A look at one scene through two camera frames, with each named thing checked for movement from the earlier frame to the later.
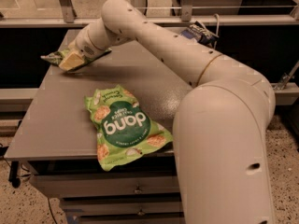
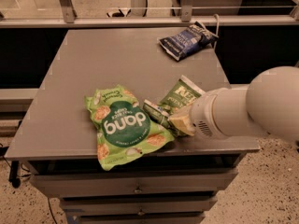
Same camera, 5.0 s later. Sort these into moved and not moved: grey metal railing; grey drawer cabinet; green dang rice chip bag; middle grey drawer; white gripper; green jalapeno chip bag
Moved: green jalapeno chip bag; white gripper
Not moved: middle grey drawer; green dang rice chip bag; grey drawer cabinet; grey metal railing
